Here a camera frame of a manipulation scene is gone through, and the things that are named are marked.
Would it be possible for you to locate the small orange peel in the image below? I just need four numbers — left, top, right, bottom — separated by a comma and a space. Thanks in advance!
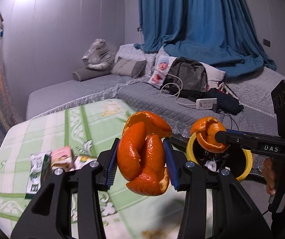
190, 117, 229, 153

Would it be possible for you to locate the white green small carton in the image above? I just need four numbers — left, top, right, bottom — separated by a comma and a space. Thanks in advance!
73, 155, 96, 170

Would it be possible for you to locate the large orange peel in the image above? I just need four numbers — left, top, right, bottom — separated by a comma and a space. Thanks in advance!
117, 111, 171, 196

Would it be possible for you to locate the yellow rimmed black trash bin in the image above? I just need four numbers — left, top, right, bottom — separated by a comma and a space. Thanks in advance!
186, 134, 253, 182

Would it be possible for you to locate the white trash in bin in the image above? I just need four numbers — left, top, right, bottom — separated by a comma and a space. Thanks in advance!
203, 159, 221, 172

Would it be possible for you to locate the person's right hand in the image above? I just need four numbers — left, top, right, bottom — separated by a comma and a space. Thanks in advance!
262, 158, 285, 207

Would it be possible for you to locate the dark navy folded cloth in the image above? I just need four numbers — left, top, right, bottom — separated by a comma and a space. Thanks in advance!
206, 88, 244, 116

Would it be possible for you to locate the grey quilted sofa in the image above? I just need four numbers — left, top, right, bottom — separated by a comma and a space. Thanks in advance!
26, 68, 284, 137

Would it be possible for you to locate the white power strip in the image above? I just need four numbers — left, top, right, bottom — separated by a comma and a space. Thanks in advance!
195, 98, 217, 110

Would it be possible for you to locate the green white milk pouch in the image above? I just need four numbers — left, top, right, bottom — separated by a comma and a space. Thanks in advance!
25, 151, 51, 200

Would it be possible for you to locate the pink tube with blue cap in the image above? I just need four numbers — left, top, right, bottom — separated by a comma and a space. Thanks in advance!
67, 161, 75, 171

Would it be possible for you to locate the pink small cardboard box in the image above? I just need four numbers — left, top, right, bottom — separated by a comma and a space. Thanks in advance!
51, 146, 73, 171

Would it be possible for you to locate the white cushion behind backpack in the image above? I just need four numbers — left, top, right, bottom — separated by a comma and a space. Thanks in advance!
201, 62, 226, 91

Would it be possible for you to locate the dark grey backpack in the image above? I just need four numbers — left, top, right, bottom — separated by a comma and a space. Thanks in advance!
162, 57, 207, 101

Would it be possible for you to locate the green white patterned table cover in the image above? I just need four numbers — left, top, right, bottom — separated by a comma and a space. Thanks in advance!
0, 99, 185, 238

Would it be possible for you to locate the baby photo cushion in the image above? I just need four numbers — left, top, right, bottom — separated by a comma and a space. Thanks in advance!
148, 56, 176, 87

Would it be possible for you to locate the blue curtain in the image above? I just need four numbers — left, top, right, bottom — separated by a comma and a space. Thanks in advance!
136, 0, 277, 79

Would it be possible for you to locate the grey square cushion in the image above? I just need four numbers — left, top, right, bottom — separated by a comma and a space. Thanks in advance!
111, 57, 147, 78

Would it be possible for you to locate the grey cylindrical bolster pillow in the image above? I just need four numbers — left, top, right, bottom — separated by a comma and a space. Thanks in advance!
72, 68, 111, 81

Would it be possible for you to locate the grey tiger plush toy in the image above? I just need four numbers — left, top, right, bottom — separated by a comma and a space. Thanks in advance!
82, 38, 118, 71

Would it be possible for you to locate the black wall socket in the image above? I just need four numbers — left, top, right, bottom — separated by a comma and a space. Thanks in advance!
263, 39, 271, 48

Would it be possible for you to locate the white power cable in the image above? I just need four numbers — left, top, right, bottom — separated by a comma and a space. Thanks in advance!
138, 28, 198, 106

